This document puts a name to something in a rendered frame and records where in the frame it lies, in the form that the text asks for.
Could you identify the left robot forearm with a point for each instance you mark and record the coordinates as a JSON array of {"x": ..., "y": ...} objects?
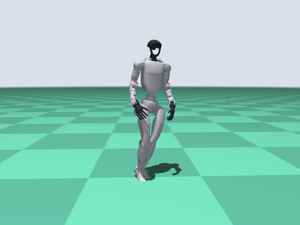
[{"x": 169, "y": 96}]

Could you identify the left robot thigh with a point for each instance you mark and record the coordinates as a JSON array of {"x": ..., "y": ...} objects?
[{"x": 157, "y": 124}]

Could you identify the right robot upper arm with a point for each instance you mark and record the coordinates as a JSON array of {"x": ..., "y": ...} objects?
[{"x": 138, "y": 65}]

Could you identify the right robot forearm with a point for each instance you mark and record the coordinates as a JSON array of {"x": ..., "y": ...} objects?
[{"x": 132, "y": 92}]

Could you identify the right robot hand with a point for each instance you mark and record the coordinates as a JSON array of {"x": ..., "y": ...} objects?
[{"x": 139, "y": 110}]

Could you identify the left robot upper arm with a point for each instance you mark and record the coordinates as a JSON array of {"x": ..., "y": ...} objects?
[{"x": 166, "y": 85}]

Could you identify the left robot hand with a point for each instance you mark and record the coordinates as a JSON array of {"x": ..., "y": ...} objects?
[{"x": 172, "y": 106}]

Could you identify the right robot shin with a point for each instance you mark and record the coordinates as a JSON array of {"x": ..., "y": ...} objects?
[{"x": 142, "y": 155}]

